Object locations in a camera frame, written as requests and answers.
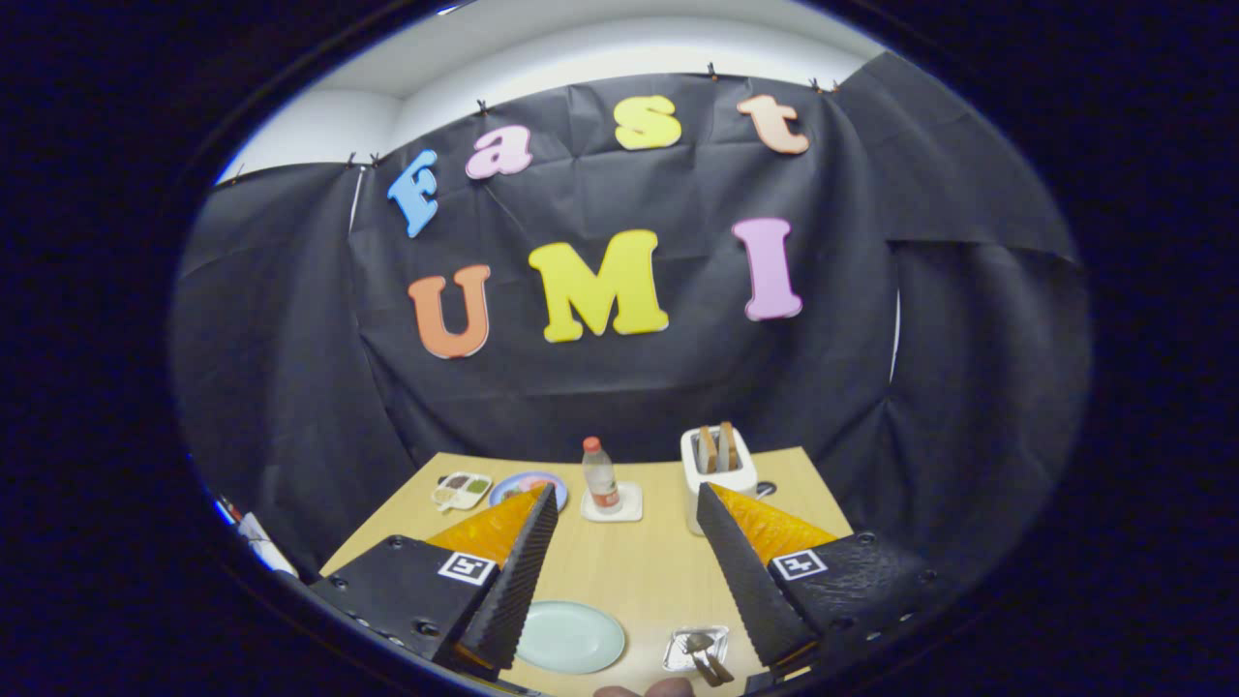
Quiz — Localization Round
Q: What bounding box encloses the white divided dish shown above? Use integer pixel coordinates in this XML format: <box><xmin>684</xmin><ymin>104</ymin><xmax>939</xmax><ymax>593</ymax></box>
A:
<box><xmin>431</xmin><ymin>471</ymin><xmax>493</xmax><ymax>512</ymax></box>

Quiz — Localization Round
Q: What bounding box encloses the white toaster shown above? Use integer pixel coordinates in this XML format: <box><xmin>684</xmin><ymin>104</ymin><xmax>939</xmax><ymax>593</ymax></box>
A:
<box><xmin>680</xmin><ymin>426</ymin><xmax>759</xmax><ymax>536</ymax></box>

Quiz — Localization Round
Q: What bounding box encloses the light green plate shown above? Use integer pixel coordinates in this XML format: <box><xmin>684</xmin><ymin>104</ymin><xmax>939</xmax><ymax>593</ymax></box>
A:
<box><xmin>513</xmin><ymin>600</ymin><xmax>627</xmax><ymax>676</ymax></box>

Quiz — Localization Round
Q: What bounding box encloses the blue plate with food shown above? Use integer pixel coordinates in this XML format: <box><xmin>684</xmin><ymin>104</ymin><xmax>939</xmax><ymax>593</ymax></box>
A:
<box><xmin>489</xmin><ymin>471</ymin><xmax>569</xmax><ymax>512</ymax></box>

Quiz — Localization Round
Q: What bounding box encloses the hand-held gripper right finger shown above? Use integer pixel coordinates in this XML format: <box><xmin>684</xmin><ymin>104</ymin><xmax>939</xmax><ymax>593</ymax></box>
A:
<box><xmin>695</xmin><ymin>481</ymin><xmax>959</xmax><ymax>679</ymax></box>

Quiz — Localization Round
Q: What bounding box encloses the metal spoon wooden handle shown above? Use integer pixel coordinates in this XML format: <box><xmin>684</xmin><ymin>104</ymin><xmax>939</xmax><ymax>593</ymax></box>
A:
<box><xmin>685</xmin><ymin>633</ymin><xmax>722</xmax><ymax>688</ymax></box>

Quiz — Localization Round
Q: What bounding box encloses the white square coaster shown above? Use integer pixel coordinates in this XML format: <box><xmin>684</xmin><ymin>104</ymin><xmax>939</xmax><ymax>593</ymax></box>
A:
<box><xmin>580</xmin><ymin>481</ymin><xmax>644</xmax><ymax>524</ymax></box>

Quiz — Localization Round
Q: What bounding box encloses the clear water bottle red label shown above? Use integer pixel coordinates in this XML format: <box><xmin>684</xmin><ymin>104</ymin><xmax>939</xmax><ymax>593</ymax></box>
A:
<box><xmin>582</xmin><ymin>437</ymin><xmax>622</xmax><ymax>515</ymax></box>

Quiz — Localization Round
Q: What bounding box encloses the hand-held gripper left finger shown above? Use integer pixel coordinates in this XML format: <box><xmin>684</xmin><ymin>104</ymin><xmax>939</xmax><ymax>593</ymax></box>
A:
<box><xmin>308</xmin><ymin>481</ymin><xmax>560</xmax><ymax>679</ymax></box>

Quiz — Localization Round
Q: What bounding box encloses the metal perforated basket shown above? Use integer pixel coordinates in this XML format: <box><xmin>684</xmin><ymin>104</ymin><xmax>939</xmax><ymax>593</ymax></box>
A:
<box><xmin>663</xmin><ymin>624</ymin><xmax>731</xmax><ymax>676</ymax></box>

